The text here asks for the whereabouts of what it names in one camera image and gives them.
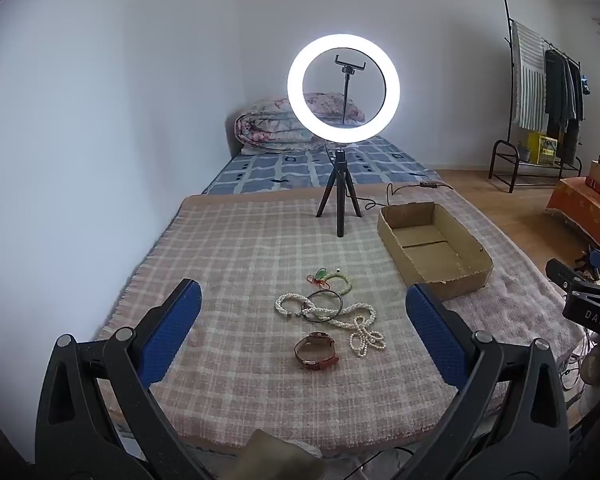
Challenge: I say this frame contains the dark hanging clothes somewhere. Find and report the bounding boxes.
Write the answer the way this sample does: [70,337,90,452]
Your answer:
[545,49,586,163]

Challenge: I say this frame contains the white ring light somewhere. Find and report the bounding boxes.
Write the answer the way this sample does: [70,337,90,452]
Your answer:
[286,34,401,141]

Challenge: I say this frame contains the yellow box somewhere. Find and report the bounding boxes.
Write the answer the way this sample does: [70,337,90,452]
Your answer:
[527,131,558,165]

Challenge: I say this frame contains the long pearl necklace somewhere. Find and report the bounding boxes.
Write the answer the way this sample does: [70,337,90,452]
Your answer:
[325,302,387,360]

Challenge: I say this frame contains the pale green bead bracelet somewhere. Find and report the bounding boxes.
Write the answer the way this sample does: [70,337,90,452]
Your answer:
[325,272,354,297]

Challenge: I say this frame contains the striped towel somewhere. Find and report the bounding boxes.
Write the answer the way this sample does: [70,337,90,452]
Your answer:
[511,20,548,131]

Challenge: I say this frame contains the thin dark bangle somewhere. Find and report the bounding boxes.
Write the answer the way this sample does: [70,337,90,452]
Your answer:
[300,290,344,318]

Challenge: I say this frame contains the pink plaid blanket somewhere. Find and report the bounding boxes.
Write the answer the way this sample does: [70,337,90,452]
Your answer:
[97,187,588,461]

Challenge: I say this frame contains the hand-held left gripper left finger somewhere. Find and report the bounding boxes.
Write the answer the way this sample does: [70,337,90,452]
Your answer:
[35,277,216,480]

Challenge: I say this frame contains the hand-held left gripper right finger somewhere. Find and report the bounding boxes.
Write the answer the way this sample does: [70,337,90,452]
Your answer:
[405,282,571,480]

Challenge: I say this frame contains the black clothes rack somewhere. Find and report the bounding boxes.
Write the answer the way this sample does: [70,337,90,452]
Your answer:
[489,0,586,194]

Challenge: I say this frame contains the green pendant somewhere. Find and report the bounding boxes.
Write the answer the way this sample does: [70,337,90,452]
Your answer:
[307,267,333,291]

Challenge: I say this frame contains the orange covered furniture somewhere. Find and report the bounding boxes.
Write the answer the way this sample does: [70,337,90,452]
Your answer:
[546,177,600,256]

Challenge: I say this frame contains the black phone holder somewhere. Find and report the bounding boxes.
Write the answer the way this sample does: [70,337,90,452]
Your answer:
[334,54,367,127]

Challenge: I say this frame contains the folded floral quilt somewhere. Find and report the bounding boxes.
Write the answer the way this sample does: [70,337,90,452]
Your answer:
[234,92,367,156]

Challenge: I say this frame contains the black ring light cable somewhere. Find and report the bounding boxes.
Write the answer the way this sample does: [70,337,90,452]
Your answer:
[362,181,453,211]

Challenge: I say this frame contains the brown leather watch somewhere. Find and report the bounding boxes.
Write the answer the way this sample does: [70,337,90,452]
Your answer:
[294,332,340,372]

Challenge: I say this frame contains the olive cloth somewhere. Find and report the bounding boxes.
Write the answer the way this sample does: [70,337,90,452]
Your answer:
[230,430,326,480]

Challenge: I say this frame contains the black tripod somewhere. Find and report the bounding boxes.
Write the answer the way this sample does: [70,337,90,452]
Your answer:
[316,147,363,238]

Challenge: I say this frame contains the shallow cardboard box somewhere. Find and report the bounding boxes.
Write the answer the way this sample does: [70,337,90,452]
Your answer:
[377,202,494,303]

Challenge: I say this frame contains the multi-strand pearl bracelet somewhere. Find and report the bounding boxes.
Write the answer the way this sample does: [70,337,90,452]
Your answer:
[275,292,316,318]

